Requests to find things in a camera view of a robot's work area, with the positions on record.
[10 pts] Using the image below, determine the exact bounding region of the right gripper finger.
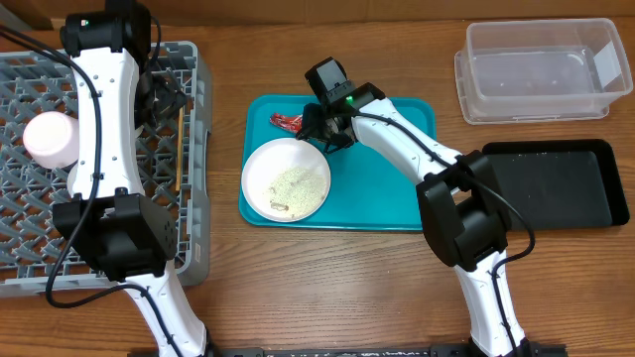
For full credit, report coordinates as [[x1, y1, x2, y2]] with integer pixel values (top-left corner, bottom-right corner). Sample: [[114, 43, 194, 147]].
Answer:
[[296, 103, 322, 140], [323, 132, 355, 154]]

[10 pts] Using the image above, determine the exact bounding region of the red snack wrapper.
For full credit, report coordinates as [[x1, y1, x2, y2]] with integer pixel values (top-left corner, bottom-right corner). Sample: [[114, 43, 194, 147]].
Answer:
[[269, 113, 303, 135]]

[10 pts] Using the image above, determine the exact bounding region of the wooden chopstick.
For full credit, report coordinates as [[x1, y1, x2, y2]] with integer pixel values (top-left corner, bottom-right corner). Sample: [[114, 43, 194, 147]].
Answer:
[[176, 107, 185, 193]]

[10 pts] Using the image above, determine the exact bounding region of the pink white bowl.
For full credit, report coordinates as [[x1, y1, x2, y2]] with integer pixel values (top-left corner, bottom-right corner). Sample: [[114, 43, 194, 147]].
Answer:
[[22, 111, 79, 170]]

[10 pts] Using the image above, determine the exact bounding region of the grey green bowl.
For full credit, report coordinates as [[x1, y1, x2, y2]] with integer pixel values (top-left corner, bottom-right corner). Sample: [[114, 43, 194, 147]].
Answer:
[[66, 165, 77, 197]]

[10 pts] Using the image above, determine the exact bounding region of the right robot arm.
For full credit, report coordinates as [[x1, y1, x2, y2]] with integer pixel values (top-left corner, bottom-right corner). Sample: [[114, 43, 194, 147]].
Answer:
[[297, 82, 531, 356]]

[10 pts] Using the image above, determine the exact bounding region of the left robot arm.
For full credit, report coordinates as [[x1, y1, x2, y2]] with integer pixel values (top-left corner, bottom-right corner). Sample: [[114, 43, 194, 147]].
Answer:
[[53, 1, 211, 356]]

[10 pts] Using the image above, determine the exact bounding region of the teal serving tray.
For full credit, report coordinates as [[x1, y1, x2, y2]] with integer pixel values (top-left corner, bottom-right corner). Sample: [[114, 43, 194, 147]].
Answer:
[[242, 94, 422, 231]]

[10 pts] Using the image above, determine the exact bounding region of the grey plastic dish rack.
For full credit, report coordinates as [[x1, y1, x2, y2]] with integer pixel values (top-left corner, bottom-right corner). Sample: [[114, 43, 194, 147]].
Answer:
[[1, 42, 211, 298]]

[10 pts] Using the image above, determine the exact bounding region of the large white round plate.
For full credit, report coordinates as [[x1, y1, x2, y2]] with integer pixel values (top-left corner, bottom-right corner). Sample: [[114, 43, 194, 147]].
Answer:
[[241, 138, 330, 223]]

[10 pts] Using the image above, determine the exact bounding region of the pile of rice grains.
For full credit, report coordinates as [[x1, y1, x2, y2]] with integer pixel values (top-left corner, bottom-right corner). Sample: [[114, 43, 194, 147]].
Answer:
[[266, 167, 327, 217]]

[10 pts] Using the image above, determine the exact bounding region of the cardboard backdrop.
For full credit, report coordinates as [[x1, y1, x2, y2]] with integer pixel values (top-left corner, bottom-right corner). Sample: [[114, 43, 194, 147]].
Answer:
[[0, 0, 635, 32]]

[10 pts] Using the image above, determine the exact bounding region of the clear plastic bin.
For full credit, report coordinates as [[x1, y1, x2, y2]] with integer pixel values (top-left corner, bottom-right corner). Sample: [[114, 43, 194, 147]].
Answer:
[[453, 18, 634, 125]]

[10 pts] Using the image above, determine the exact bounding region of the black rectangular tray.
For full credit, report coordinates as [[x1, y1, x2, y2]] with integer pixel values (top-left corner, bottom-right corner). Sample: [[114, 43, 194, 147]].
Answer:
[[482, 139, 630, 230]]

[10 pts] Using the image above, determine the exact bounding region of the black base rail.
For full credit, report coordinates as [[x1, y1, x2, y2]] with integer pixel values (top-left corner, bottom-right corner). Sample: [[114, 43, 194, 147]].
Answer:
[[126, 344, 570, 357]]

